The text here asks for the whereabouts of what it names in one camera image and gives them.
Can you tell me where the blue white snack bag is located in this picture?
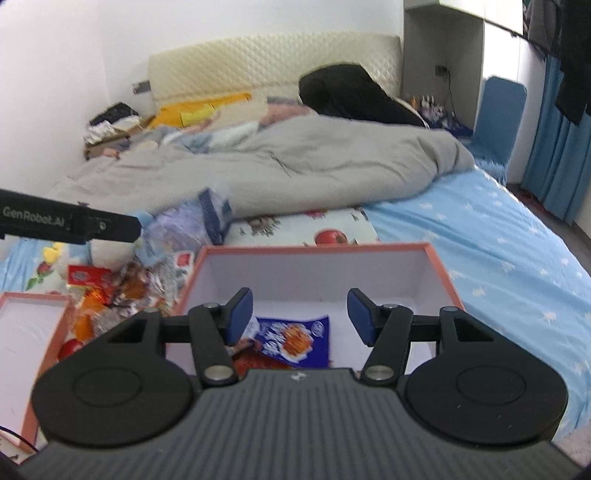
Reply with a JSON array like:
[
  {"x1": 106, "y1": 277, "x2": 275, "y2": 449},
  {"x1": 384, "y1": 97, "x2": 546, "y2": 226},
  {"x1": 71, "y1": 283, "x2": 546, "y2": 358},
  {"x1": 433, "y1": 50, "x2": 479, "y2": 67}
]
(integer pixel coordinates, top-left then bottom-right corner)
[{"x1": 243, "y1": 316, "x2": 331, "y2": 369}]

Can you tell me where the orange snack packet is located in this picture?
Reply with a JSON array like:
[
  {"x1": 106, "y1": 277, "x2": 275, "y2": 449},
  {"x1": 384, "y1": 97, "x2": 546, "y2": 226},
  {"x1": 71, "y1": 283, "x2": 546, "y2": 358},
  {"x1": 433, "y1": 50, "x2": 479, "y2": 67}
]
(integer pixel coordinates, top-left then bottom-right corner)
[{"x1": 71, "y1": 289, "x2": 121, "y2": 343}]

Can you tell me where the pink gift box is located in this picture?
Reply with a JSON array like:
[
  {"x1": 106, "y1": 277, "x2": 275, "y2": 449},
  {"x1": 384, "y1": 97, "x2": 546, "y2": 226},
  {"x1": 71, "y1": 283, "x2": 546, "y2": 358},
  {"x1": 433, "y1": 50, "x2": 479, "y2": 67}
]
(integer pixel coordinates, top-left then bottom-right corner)
[{"x1": 173, "y1": 243, "x2": 463, "y2": 370}]

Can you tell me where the red yellow snack packet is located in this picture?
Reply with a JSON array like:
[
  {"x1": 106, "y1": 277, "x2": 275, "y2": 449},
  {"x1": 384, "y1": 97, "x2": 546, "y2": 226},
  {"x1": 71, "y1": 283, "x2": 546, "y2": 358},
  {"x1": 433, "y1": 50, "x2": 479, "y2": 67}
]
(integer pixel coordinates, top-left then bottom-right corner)
[{"x1": 67, "y1": 265, "x2": 113, "y2": 288}]

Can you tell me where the large pale blue snack bag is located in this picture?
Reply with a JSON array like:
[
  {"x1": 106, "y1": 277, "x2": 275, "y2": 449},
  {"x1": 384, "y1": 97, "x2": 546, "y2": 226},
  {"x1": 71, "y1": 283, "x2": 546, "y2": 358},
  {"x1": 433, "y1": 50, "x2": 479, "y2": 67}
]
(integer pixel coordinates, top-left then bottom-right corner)
[{"x1": 135, "y1": 188, "x2": 233, "y2": 268}]

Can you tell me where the penguin plush toy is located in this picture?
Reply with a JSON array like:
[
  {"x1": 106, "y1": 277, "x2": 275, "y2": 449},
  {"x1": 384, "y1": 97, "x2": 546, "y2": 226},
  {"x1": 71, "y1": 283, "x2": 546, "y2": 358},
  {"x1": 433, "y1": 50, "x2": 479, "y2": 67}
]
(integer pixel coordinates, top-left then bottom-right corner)
[{"x1": 42, "y1": 240, "x2": 135, "y2": 279}]

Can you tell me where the blue star bedsheet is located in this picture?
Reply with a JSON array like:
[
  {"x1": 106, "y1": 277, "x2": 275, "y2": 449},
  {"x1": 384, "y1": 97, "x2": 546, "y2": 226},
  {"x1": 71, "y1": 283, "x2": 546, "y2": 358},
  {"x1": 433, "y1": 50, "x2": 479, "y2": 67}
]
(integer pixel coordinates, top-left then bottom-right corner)
[{"x1": 365, "y1": 169, "x2": 591, "y2": 439}]

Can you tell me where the grey blanket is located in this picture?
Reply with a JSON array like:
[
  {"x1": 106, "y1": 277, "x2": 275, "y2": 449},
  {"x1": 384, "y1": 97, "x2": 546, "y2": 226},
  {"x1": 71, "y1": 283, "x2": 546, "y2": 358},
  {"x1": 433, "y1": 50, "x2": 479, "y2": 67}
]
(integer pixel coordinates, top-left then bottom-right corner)
[{"x1": 48, "y1": 115, "x2": 475, "y2": 218}]

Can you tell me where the yellow pillow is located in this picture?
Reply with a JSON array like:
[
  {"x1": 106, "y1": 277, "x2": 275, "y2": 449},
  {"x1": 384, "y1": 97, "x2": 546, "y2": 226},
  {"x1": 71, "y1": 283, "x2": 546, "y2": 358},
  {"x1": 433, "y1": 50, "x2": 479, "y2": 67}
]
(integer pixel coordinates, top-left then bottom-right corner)
[{"x1": 148, "y1": 92, "x2": 252, "y2": 129}]

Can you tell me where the black clothing pile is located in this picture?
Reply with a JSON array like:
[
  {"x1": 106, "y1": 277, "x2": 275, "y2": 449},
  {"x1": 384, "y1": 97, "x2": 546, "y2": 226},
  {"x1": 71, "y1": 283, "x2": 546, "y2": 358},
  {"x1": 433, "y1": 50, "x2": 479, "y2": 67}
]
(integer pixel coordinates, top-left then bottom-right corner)
[{"x1": 298, "y1": 64, "x2": 426, "y2": 128}]

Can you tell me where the blue curtain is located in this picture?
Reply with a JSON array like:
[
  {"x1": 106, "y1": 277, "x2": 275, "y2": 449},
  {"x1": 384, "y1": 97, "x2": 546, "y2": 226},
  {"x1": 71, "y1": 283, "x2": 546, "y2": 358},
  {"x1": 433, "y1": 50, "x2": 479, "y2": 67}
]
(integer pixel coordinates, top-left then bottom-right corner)
[{"x1": 521, "y1": 56, "x2": 590, "y2": 224}]

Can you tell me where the beige quilted headboard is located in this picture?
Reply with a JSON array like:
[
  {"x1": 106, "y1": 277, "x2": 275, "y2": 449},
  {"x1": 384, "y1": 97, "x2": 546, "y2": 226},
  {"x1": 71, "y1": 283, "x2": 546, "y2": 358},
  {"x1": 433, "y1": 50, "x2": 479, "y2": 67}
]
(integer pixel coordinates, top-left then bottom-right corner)
[{"x1": 147, "y1": 32, "x2": 403, "y2": 109}]

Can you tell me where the blue chair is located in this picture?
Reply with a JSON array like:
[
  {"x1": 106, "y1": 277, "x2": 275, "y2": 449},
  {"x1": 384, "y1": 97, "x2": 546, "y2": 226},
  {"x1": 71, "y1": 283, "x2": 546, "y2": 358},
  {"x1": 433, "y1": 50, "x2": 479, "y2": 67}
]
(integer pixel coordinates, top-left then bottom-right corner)
[{"x1": 467, "y1": 76, "x2": 527, "y2": 183}]

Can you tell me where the grey bedside cabinet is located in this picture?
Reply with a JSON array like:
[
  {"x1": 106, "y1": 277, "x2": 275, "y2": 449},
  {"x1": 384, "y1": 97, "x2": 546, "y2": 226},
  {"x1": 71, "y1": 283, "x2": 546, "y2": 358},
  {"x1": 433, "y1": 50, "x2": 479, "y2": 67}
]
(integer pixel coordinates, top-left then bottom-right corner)
[{"x1": 401, "y1": 1, "x2": 485, "y2": 128}]

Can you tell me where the clothes pile by wall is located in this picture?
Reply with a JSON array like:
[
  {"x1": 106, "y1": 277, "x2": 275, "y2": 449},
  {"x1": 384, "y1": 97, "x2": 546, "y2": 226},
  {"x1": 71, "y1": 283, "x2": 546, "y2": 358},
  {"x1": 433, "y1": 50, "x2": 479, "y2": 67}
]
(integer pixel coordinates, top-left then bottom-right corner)
[{"x1": 83, "y1": 102, "x2": 155, "y2": 161}]

